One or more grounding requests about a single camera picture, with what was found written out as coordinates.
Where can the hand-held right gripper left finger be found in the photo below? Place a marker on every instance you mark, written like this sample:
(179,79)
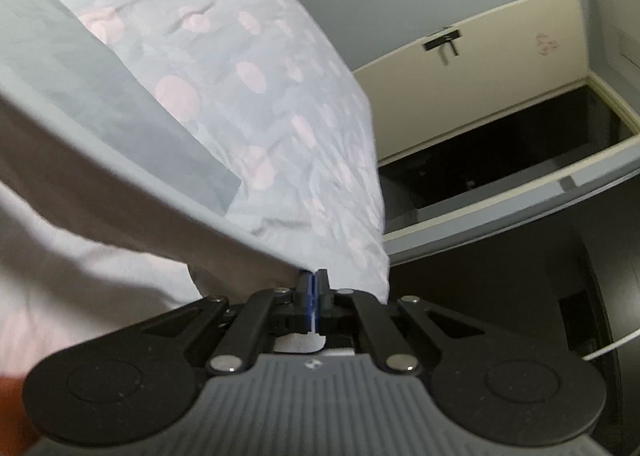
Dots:
(304,298)

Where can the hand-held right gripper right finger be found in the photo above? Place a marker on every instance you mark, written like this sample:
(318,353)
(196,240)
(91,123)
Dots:
(320,298)

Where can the light grey sock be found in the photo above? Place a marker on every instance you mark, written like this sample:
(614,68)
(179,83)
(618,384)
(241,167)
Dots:
(100,196)

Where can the polka-dot bedsheet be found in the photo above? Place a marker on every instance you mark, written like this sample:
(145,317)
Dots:
(260,86)

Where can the cream door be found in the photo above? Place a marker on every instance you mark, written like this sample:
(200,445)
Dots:
(500,66)

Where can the white cabinet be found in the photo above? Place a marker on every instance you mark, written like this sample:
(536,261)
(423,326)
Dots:
(617,11)

